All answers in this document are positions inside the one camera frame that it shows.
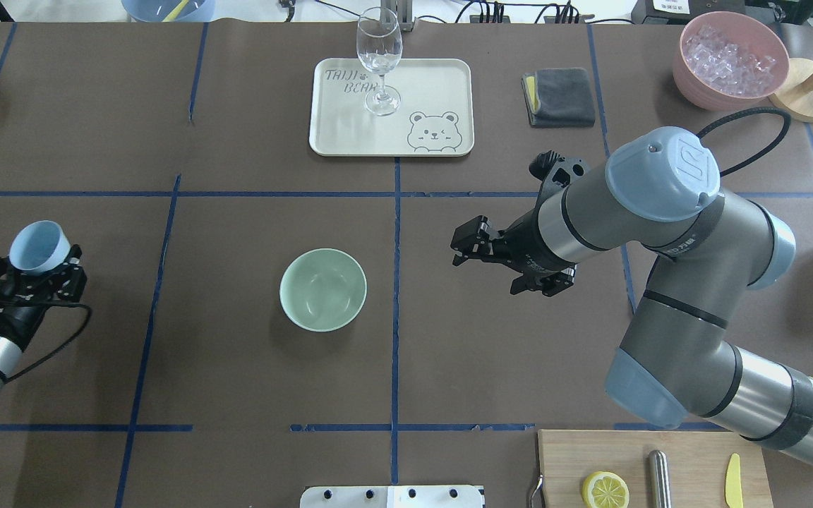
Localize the cream bear tray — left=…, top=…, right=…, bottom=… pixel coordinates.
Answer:
left=308, top=58, right=475, bottom=157

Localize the light blue cup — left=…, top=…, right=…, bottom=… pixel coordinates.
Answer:
left=8, top=221, right=71, bottom=276

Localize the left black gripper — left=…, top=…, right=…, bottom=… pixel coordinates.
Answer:
left=0, top=244, right=88, bottom=332

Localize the yellow plastic knife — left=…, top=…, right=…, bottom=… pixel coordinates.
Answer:
left=723, top=453, right=743, bottom=508

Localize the steel muddler black tip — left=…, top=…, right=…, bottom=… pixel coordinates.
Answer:
left=648, top=449, right=673, bottom=507

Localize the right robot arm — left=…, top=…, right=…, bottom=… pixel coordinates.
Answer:
left=450, top=107, right=813, bottom=465

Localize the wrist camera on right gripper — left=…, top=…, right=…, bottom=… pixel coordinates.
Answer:
left=529, top=150, right=589, bottom=194

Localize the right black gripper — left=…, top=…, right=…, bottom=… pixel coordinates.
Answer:
left=450, top=215, right=577, bottom=296

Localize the clear wine glass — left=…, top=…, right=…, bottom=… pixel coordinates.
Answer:
left=356, top=6, right=403, bottom=116

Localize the lemon half slice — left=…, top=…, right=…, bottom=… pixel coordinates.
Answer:
left=580, top=471, right=630, bottom=508

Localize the bamboo cutting board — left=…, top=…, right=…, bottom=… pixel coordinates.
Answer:
left=538, top=430, right=773, bottom=507

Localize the green bowl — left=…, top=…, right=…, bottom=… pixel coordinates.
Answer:
left=279, top=248, right=368, bottom=332

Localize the blue bowl with fork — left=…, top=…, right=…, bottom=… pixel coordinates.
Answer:
left=121, top=1, right=217, bottom=23

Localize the grey folded cloth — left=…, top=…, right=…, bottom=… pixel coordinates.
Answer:
left=522, top=68, right=596, bottom=128

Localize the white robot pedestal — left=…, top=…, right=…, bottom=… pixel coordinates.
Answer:
left=299, top=485, right=486, bottom=507

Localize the pink bowl with ice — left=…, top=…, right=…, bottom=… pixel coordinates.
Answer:
left=673, top=11, right=790, bottom=111

